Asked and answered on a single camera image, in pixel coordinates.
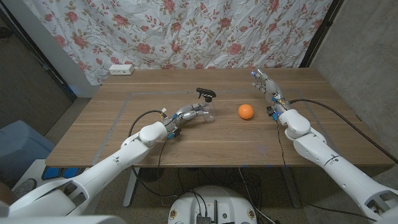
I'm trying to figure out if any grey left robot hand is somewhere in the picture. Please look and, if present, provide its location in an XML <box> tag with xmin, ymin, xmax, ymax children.
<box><xmin>163</xmin><ymin>103</ymin><xmax>210</xmax><ymax>135</ymax></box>

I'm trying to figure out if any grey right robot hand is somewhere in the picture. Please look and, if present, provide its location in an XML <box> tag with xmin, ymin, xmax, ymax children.
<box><xmin>251</xmin><ymin>68</ymin><xmax>292</xmax><ymax>118</ymax></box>

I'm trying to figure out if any clear plastic spray bottle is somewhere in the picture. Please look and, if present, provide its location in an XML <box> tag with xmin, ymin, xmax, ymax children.
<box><xmin>201</xmin><ymin>98</ymin><xmax>216</xmax><ymax>123</ymax></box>

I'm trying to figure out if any person's bare forearm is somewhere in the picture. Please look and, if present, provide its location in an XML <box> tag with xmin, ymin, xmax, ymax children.
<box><xmin>0</xmin><ymin>182</ymin><xmax>16</xmax><ymax>206</ymax></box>

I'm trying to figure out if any orange fruit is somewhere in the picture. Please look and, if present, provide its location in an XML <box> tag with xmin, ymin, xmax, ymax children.
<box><xmin>238</xmin><ymin>103</ymin><xmax>255</xmax><ymax>120</ymax></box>

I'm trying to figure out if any black round floor disc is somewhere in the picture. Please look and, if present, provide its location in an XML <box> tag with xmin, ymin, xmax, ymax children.
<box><xmin>139</xmin><ymin>167</ymin><xmax>165</xmax><ymax>183</ymax></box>

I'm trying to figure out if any black backdrop stand pole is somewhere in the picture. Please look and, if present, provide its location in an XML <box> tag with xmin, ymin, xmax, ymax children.
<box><xmin>299</xmin><ymin>0</ymin><xmax>345</xmax><ymax>68</ymax></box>

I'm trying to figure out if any white power strip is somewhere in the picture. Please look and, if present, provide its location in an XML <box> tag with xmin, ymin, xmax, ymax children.
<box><xmin>108</xmin><ymin>63</ymin><xmax>135</xmax><ymax>76</ymax></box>

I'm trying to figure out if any floral print backdrop cloth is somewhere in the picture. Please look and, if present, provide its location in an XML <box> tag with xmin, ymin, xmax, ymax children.
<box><xmin>23</xmin><ymin>0</ymin><xmax>333</xmax><ymax>86</ymax></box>

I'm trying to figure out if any white table leg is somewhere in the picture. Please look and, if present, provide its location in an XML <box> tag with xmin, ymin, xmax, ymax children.
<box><xmin>123</xmin><ymin>167</ymin><xmax>141</xmax><ymax>208</ymax></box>

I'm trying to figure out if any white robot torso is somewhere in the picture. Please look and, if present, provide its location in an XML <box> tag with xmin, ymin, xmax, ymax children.
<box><xmin>167</xmin><ymin>185</ymin><xmax>258</xmax><ymax>224</ymax></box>

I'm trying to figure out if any grey table leg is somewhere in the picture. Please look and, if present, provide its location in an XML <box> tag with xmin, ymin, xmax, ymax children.
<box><xmin>281</xmin><ymin>167</ymin><xmax>302</xmax><ymax>208</ymax></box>

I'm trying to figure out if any blue plastic bin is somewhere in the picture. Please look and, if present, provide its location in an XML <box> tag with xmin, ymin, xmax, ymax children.
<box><xmin>0</xmin><ymin>120</ymin><xmax>57</xmax><ymax>184</ymax></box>

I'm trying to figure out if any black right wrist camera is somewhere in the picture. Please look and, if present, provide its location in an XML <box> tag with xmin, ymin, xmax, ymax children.
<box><xmin>266</xmin><ymin>106</ymin><xmax>279</xmax><ymax>121</ymax></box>

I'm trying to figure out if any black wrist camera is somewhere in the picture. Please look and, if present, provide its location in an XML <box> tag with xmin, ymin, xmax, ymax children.
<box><xmin>266</xmin><ymin>106</ymin><xmax>279</xmax><ymax>121</ymax></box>
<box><xmin>167</xmin><ymin>128</ymin><xmax>182</xmax><ymax>140</ymax></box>

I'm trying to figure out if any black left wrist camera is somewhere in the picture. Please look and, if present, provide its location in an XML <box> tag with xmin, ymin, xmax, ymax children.
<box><xmin>167</xmin><ymin>128</ymin><xmax>182</xmax><ymax>140</ymax></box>

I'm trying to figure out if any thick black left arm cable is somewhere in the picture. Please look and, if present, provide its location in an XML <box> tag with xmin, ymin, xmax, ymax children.
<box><xmin>128</xmin><ymin>110</ymin><xmax>180</xmax><ymax>198</ymax></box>

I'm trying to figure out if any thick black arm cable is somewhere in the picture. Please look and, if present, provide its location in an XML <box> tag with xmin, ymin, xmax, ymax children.
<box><xmin>128</xmin><ymin>110</ymin><xmax>180</xmax><ymax>198</ymax></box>
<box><xmin>289</xmin><ymin>98</ymin><xmax>398</xmax><ymax>164</ymax></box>

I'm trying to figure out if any thin black left camera cable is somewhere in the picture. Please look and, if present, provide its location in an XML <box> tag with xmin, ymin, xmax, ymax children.
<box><xmin>157</xmin><ymin>138</ymin><xmax>170</xmax><ymax>200</ymax></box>

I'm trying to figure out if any thin black camera cable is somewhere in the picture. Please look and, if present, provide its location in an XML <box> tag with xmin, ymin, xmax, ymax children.
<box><xmin>275</xmin><ymin>121</ymin><xmax>379</xmax><ymax>222</ymax></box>
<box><xmin>157</xmin><ymin>138</ymin><xmax>170</xmax><ymax>200</ymax></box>

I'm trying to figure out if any thin black right camera cable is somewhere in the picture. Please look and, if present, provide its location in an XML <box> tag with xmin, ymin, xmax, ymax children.
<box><xmin>275</xmin><ymin>121</ymin><xmax>379</xmax><ymax>222</ymax></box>

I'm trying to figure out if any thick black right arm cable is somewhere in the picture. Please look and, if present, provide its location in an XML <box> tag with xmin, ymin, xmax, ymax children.
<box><xmin>289</xmin><ymin>98</ymin><xmax>398</xmax><ymax>164</ymax></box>

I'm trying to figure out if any white floor cable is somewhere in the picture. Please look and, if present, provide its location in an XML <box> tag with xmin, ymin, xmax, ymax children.
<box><xmin>238</xmin><ymin>167</ymin><xmax>276</xmax><ymax>224</ymax></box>

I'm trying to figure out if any dark door frame strip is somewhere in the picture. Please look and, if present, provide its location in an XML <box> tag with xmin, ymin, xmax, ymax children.
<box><xmin>0</xmin><ymin>6</ymin><xmax>77</xmax><ymax>101</ymax></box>

